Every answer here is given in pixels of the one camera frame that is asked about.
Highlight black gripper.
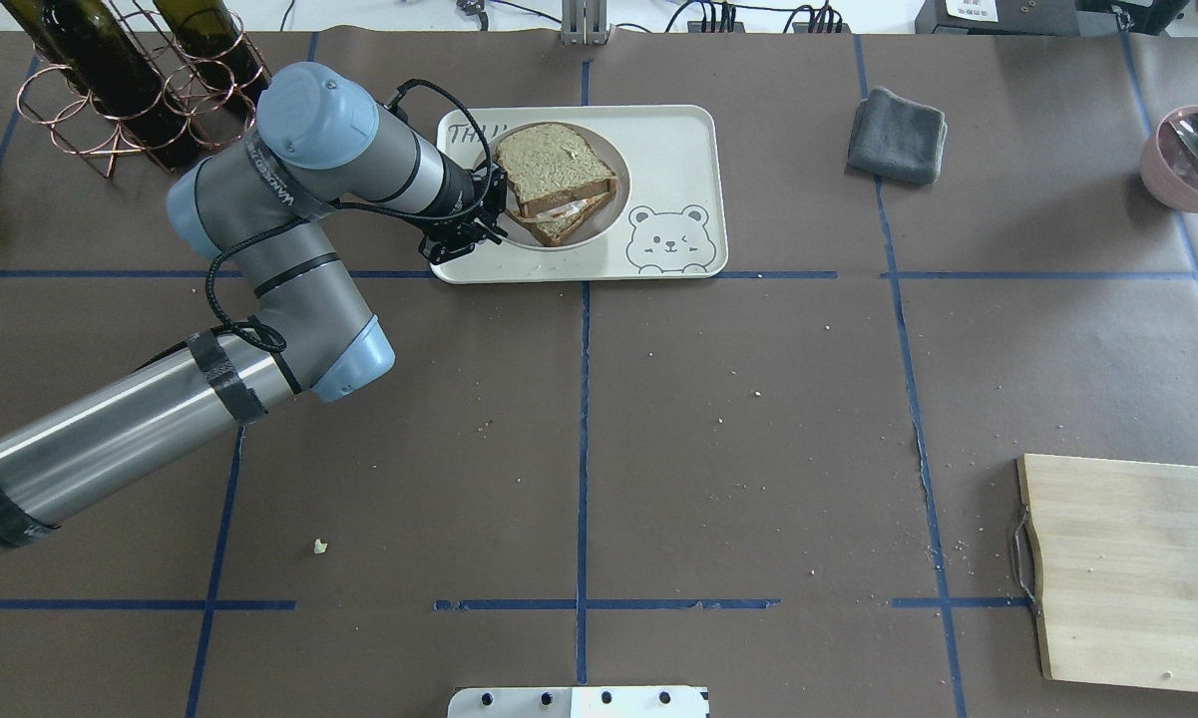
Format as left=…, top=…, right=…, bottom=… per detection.
left=417, top=161, right=508, bottom=264

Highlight bread slice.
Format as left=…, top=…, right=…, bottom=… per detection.
left=509, top=192, right=613, bottom=248
left=494, top=123, right=617, bottom=216

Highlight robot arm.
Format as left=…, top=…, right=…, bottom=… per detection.
left=0, top=61, right=507, bottom=554

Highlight cream bear tray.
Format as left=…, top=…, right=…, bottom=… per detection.
left=434, top=105, right=730, bottom=283

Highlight fried egg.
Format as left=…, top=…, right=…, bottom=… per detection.
left=525, top=198, right=594, bottom=223

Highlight dark green bottle back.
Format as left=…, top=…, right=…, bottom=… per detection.
left=155, top=1, right=270, bottom=120

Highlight dark green bottle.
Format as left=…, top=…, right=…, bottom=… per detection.
left=1, top=1, right=200, bottom=170
left=155, top=1, right=270, bottom=120

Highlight dark green bottle front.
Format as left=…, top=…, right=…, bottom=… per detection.
left=1, top=1, right=200, bottom=170

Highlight grey folded cloth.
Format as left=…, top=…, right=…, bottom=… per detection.
left=846, top=86, right=946, bottom=185

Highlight pink bowl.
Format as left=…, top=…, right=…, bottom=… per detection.
left=1138, top=105, right=1198, bottom=215

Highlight wooden cutting board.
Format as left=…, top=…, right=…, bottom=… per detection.
left=1016, top=454, right=1198, bottom=692

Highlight aluminium frame post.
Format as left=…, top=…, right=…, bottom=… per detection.
left=561, top=0, right=611, bottom=46

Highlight copper wire bottle rack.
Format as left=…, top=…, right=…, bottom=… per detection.
left=5, top=1, right=270, bottom=170

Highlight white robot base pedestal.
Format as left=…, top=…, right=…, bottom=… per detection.
left=447, top=684, right=710, bottom=717

